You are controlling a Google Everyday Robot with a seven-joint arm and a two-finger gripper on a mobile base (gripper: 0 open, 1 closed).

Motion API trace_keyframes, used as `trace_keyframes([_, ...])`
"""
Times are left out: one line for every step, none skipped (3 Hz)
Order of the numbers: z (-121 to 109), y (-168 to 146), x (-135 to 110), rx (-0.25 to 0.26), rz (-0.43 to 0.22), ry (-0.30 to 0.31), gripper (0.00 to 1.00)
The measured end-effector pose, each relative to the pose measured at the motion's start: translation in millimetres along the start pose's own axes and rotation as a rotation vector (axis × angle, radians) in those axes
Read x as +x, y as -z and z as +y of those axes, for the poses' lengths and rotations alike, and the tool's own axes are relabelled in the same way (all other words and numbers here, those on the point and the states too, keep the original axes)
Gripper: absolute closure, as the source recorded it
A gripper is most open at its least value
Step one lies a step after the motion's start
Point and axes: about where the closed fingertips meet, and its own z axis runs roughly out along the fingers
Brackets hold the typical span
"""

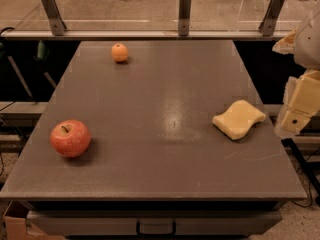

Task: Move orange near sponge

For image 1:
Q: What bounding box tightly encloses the left metal bracket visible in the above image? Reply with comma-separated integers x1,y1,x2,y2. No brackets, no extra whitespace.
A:
41,0,66,36

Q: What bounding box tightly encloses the yellow wavy sponge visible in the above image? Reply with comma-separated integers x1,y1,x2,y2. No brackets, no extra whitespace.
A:
212,100,266,141

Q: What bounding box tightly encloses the red apple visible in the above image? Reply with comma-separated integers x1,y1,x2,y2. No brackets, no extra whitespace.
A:
50,120,91,158

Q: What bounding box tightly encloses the right metal bracket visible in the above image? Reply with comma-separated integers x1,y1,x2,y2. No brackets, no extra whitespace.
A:
259,0,285,37

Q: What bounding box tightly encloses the black stand leg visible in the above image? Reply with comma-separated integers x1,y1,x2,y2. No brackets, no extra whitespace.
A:
283,139,320,206

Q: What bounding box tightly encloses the metal bracket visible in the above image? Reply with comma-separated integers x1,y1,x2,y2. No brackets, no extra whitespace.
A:
259,0,285,37
178,0,192,36
41,0,66,36

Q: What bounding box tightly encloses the clear acrylic barrier panel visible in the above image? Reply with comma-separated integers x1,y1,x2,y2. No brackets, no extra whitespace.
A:
0,0,320,33

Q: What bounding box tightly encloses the cardboard box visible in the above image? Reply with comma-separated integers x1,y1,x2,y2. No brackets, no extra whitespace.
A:
3,201,65,240

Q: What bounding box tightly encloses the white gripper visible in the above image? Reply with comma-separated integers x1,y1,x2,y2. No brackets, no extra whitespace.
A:
272,7,320,139

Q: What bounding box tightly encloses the small orange fruit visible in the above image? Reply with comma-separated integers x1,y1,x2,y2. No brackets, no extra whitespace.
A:
111,43,128,63

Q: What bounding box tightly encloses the middle metal bracket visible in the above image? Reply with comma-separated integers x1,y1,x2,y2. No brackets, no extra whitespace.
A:
178,0,192,36

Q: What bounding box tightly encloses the grey drawer with black handle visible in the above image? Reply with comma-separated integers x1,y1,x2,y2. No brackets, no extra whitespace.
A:
27,210,282,237

